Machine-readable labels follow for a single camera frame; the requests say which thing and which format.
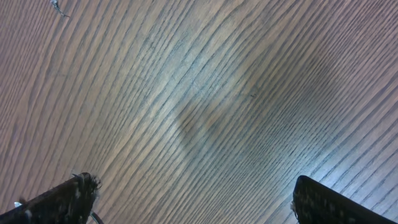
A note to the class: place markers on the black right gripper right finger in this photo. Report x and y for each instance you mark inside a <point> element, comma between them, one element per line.
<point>315,203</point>

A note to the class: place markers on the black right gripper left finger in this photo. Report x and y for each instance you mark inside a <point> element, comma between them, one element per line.
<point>68,203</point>

